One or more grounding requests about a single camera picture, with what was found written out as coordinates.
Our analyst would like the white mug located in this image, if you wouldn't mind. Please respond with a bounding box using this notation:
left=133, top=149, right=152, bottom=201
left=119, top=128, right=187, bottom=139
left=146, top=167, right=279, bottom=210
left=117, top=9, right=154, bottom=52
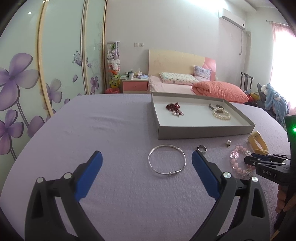
left=128, top=72, right=134, bottom=79

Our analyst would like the lilac table cloth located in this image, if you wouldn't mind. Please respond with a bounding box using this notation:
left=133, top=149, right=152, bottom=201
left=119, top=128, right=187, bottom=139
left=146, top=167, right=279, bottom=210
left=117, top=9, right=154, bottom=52
left=0, top=93, right=290, bottom=241

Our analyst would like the floral white pillow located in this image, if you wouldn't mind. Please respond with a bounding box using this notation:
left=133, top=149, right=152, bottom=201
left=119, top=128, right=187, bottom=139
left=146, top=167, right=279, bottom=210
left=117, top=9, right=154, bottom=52
left=159, top=72, right=198, bottom=85

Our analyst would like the bed with beige headboard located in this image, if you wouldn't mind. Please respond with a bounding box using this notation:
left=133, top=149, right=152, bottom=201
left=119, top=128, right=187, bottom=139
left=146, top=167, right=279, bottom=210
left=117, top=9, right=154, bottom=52
left=147, top=48, right=249, bottom=103

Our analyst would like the pink bedside table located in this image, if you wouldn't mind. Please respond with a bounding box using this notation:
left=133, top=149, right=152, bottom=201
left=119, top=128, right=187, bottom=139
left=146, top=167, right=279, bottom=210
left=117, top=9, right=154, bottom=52
left=121, top=78, right=149, bottom=94

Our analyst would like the right hand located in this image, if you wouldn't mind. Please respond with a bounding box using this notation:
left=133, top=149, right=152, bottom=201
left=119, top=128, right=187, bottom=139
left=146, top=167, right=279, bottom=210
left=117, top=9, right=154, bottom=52
left=275, top=185, right=296, bottom=213

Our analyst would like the folded coral duvet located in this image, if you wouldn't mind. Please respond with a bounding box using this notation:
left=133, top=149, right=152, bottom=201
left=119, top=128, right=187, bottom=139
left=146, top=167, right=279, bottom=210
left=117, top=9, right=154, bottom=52
left=192, top=81, right=249, bottom=103

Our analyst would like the dark metal cuff bracelet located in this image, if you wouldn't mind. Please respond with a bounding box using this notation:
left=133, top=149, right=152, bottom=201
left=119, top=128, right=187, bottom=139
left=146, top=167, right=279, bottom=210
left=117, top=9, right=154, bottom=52
left=208, top=103, right=224, bottom=114

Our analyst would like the white pearl bracelet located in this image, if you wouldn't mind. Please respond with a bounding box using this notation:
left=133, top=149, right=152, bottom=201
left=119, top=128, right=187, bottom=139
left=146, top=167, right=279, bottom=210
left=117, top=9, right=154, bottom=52
left=212, top=107, right=232, bottom=121

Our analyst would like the dark wooden chair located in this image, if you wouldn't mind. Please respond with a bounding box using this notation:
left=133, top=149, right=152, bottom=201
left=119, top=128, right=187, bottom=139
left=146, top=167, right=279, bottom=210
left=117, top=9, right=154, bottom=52
left=240, top=72, right=253, bottom=91

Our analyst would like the grey cardboard tray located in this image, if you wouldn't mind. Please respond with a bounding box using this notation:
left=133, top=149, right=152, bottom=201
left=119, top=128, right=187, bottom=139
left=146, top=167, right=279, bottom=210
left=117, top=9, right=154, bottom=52
left=151, top=92, right=255, bottom=140

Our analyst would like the red bead jewelry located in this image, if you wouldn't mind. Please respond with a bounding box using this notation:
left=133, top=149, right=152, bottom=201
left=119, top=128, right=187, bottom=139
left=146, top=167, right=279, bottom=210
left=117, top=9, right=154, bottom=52
left=166, top=102, right=180, bottom=112

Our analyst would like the floral sliding wardrobe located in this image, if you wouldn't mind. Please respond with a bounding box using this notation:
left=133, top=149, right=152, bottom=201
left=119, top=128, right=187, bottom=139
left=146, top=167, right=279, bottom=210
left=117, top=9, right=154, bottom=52
left=0, top=0, right=108, bottom=163

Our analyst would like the pink bead bracelet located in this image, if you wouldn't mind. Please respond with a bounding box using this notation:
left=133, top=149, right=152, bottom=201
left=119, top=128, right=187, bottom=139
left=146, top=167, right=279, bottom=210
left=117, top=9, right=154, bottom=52
left=229, top=144, right=255, bottom=178

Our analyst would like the red waste bin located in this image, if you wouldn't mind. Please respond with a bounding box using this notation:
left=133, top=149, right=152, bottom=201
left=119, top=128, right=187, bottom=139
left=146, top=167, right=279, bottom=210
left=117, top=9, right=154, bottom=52
left=105, top=88, right=120, bottom=94

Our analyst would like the lilac patterned cushion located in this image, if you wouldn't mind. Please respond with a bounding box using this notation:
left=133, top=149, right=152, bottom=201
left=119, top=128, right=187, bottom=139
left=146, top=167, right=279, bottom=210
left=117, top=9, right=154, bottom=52
left=194, top=65, right=212, bottom=80

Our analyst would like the silver bangle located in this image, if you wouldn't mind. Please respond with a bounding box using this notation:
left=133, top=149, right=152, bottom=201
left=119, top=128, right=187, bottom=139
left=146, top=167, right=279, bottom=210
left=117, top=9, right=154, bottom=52
left=147, top=144, right=187, bottom=176

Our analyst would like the blue plush garment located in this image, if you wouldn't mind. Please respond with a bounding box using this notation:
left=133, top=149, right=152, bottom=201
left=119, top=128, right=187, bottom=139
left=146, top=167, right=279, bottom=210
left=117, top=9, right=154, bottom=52
left=260, top=83, right=289, bottom=127

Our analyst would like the yellow wrist watch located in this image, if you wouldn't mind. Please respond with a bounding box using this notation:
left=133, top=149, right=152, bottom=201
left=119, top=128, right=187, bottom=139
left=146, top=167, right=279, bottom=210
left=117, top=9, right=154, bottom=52
left=247, top=131, right=269, bottom=155

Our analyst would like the small pearl earring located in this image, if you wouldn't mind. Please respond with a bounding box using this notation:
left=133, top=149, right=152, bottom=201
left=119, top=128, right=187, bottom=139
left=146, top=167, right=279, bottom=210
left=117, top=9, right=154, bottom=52
left=226, top=140, right=231, bottom=148

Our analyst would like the pink curtain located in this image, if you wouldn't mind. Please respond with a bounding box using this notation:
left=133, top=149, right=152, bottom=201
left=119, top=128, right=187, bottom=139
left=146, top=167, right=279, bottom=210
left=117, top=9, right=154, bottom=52
left=270, top=22, right=295, bottom=115

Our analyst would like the pearl cluster brooch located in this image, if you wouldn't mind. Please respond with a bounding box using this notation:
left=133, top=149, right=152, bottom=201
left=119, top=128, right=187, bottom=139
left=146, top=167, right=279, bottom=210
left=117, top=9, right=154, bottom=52
left=171, top=110, right=184, bottom=117

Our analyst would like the tube of plush toys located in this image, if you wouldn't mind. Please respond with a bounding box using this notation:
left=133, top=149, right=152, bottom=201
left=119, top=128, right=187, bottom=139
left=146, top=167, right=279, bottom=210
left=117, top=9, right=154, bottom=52
left=106, top=41, right=120, bottom=88

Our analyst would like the white air conditioner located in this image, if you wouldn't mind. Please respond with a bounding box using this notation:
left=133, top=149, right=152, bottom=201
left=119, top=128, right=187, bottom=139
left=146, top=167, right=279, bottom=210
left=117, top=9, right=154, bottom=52
left=219, top=9, right=246, bottom=30

